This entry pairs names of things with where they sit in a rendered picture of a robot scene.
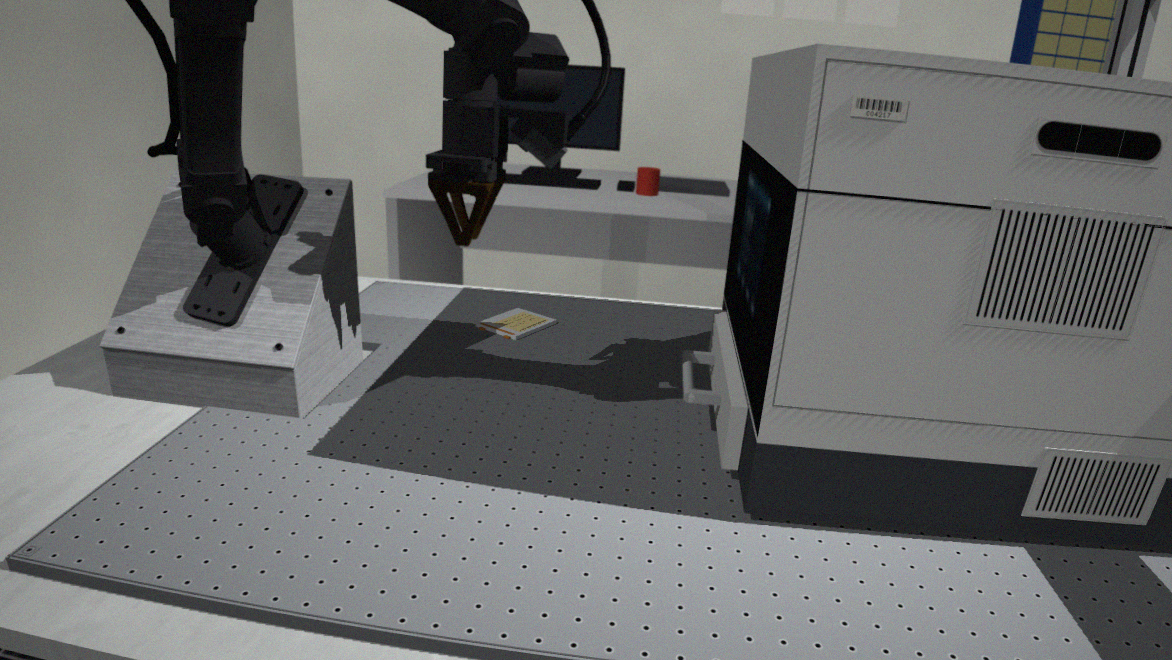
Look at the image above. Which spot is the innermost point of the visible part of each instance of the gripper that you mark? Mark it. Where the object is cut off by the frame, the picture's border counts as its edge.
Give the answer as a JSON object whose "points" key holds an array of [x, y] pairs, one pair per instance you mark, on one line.
{"points": [[447, 165]]}

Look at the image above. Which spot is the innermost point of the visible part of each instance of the white lab instrument with drawer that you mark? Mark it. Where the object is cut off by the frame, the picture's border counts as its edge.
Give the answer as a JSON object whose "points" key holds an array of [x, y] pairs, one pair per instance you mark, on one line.
{"points": [[949, 287]]}

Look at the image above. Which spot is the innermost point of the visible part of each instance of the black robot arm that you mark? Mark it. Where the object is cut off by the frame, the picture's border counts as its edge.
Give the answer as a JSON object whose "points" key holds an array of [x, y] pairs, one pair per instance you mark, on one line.
{"points": [[209, 66]]}

